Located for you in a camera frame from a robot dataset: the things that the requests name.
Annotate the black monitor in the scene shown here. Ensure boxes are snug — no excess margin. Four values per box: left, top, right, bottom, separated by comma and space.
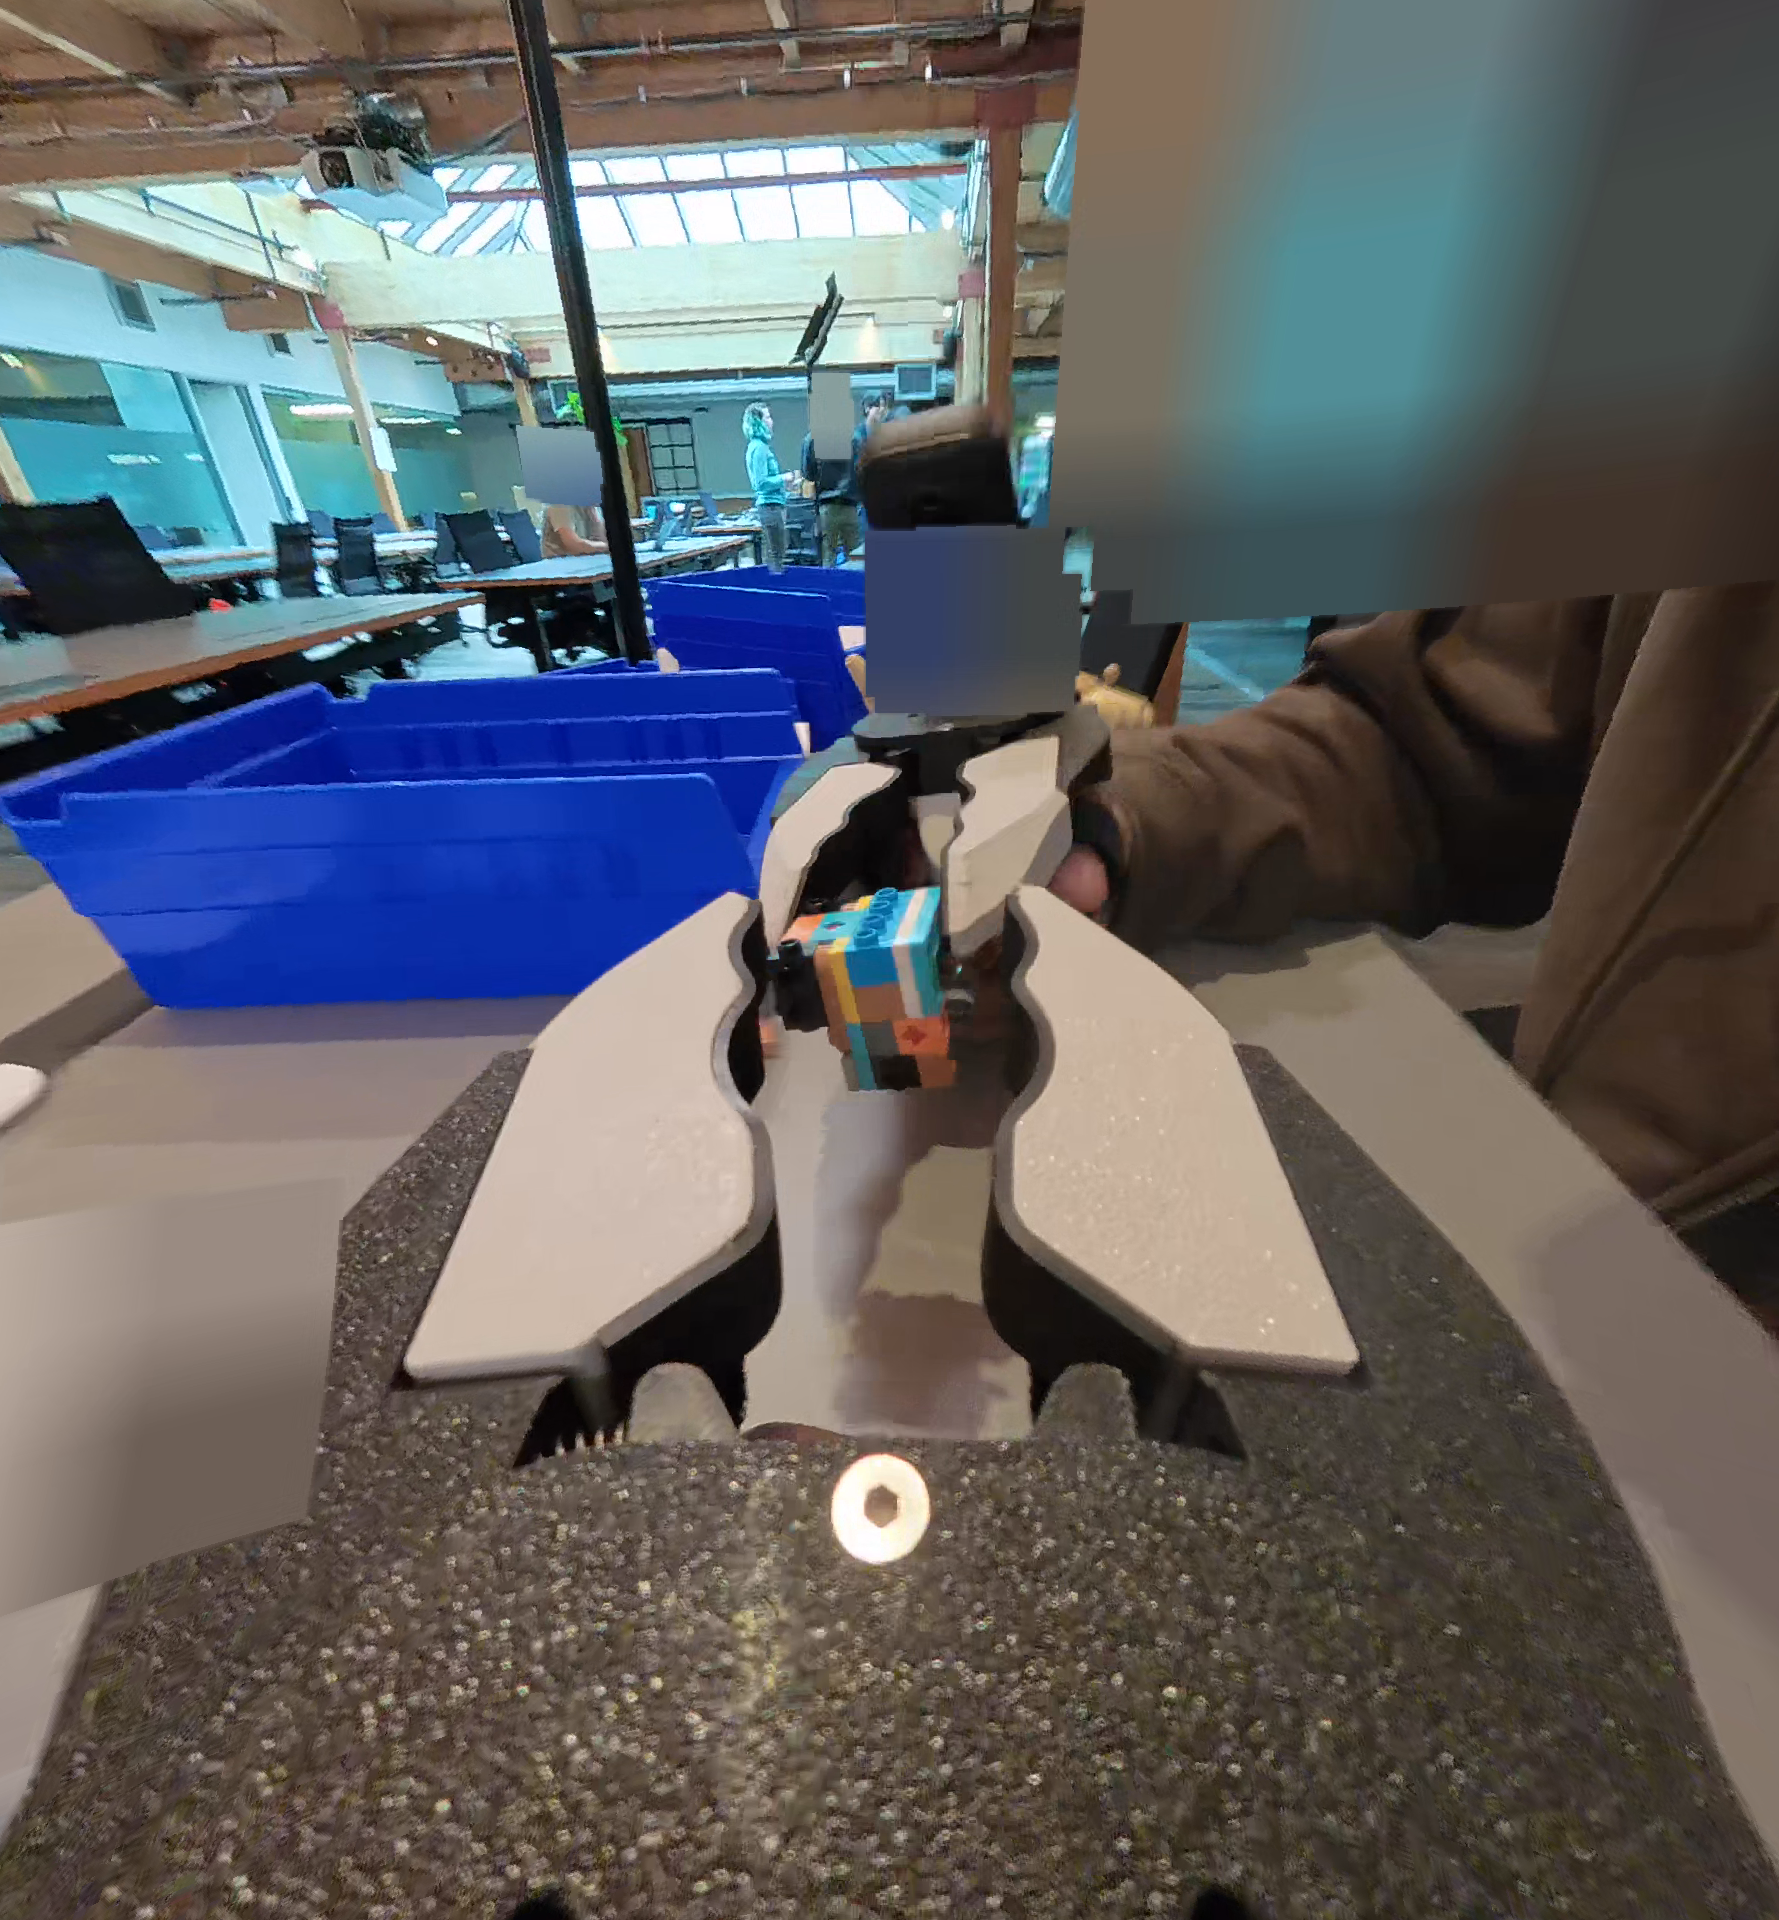
0, 496, 201, 635

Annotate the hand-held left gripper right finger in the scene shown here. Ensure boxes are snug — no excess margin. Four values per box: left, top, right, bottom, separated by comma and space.
985, 885, 1362, 1375

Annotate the person's brown jacket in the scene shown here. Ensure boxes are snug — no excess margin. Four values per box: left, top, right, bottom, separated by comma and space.
1516, 571, 1779, 1353

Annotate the person's right forearm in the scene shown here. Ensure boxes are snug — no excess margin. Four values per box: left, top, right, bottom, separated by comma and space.
1115, 596, 1656, 952

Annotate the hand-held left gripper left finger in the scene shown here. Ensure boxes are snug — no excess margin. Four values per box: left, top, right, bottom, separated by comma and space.
402, 892, 779, 1386

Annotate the blue plastic bin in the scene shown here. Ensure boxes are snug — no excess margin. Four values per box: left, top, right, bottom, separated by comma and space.
0, 669, 803, 1010
646, 562, 868, 752

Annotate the multicoloured brick model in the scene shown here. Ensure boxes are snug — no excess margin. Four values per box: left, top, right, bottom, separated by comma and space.
758, 885, 973, 1094

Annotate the white ceiling projector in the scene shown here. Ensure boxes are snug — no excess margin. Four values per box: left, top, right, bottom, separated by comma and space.
295, 141, 449, 219

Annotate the grey desk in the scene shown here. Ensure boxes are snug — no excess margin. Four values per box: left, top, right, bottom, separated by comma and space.
0, 885, 1779, 1920

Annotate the wood-edged desk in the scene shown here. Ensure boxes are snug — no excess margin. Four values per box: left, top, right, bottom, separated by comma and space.
0, 589, 485, 752

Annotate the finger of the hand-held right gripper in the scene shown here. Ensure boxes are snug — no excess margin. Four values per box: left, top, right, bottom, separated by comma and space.
940, 736, 1081, 961
756, 758, 909, 938

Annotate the black floor lamp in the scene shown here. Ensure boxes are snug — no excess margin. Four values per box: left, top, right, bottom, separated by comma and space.
506, 0, 653, 663

